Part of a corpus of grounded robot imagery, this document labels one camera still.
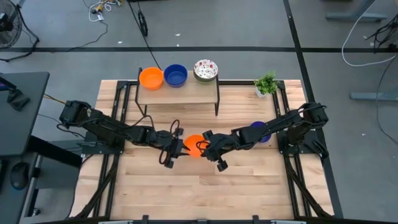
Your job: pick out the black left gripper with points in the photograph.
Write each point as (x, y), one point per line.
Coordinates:
(174, 146)

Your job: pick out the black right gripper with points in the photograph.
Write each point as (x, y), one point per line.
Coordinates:
(222, 144)

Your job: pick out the orange plastic mini bowl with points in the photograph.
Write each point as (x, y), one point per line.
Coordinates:
(151, 78)
(192, 146)

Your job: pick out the blue plastic mini bowl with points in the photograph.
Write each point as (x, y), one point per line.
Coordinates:
(257, 124)
(175, 75)

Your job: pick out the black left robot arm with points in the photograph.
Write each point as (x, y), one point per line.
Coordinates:
(102, 126)

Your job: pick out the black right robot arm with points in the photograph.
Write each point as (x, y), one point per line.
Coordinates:
(280, 123)

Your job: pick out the wooden shelf black metal legs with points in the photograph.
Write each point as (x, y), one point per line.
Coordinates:
(186, 93)

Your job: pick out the small green potted plant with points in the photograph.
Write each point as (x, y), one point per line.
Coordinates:
(265, 83)

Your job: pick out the dark side table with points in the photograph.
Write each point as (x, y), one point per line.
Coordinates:
(49, 149)

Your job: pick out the black desk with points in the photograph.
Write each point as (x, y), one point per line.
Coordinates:
(21, 124)

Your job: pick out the black computer mouse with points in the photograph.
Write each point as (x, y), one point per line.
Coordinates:
(19, 175)

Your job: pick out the grey table leg base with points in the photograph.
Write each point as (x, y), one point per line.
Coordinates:
(373, 96)
(354, 16)

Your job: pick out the black floor fan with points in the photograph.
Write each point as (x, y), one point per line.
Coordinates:
(9, 25)

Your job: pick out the black aluminium table frame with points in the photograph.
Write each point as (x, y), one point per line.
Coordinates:
(236, 82)

